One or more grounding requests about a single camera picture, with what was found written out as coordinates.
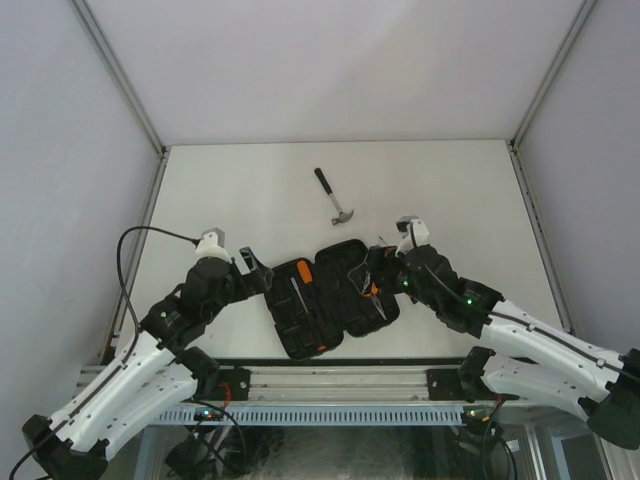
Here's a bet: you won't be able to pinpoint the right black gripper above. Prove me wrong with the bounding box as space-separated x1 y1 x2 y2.
349 245 440 312

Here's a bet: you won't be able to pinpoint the orange handled needle-nose pliers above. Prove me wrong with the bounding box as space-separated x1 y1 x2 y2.
366 283 387 320

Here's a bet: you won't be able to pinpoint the orange grip bit screwdriver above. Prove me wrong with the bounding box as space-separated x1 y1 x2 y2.
296 260 317 297

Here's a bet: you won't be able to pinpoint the black plastic tool case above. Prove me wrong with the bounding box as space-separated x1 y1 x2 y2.
265 239 400 361

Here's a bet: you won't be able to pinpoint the black orange handled screwdriver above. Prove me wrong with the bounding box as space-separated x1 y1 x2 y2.
290 277 328 353

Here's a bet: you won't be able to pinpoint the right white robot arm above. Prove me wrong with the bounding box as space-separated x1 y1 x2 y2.
348 245 639 450

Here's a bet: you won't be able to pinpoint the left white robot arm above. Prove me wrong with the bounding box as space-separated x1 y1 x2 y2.
22 247 273 479

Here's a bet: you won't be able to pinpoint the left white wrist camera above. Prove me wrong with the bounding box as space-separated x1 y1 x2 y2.
195 227 231 263

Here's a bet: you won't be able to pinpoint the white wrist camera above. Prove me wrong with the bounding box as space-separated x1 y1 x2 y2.
195 227 231 263
396 215 430 255

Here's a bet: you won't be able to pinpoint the right black camera cable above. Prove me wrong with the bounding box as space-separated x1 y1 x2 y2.
399 222 640 381

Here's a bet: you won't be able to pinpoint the black camera cable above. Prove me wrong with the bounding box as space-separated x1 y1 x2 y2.
399 222 640 381
7 227 201 480

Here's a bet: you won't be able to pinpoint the black handled claw hammer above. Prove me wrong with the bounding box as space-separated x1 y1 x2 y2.
314 168 354 226

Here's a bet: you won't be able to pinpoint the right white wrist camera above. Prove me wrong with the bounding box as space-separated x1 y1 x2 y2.
396 215 430 255

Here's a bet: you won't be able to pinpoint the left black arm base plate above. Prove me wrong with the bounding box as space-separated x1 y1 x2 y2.
194 367 251 401

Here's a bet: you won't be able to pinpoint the aluminium front frame rail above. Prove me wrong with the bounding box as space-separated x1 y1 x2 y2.
72 363 609 404

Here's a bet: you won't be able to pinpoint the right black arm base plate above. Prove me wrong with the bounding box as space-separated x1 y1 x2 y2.
426 368 470 401

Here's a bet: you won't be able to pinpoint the left black camera cable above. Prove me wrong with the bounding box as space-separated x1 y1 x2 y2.
7 227 201 480

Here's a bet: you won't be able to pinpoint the blue slotted cable duct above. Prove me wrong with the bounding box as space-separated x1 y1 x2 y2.
151 404 465 427

